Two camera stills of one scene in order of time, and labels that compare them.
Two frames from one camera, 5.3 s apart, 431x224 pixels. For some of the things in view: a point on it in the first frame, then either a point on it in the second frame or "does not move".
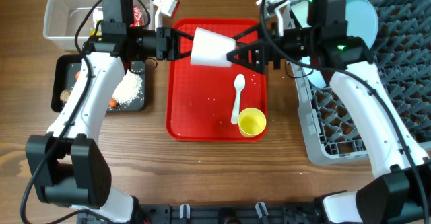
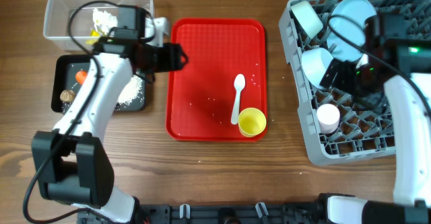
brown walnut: [65, 94] does not move
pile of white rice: [128, 88] does not move
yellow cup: [251, 122] does not move
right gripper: [264, 54] to [345, 68]
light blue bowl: [315, 78] does not move
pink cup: [210, 48] to [328, 116]
